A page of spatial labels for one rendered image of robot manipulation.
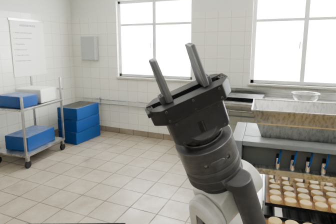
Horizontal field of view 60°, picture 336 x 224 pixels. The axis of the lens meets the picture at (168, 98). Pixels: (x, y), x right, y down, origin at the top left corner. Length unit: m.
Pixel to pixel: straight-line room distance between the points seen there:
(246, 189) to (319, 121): 0.96
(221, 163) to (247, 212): 0.09
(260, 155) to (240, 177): 1.01
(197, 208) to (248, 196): 0.08
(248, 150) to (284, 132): 0.19
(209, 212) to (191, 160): 0.09
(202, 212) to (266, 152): 1.00
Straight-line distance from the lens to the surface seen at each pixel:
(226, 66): 4.51
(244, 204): 0.46
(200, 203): 0.47
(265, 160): 1.46
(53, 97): 4.63
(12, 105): 4.26
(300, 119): 1.35
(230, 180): 0.45
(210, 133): 0.41
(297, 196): 1.56
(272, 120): 1.36
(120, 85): 5.30
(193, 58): 0.39
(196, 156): 0.41
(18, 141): 4.46
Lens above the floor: 1.59
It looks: 10 degrees down
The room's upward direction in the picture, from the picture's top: straight up
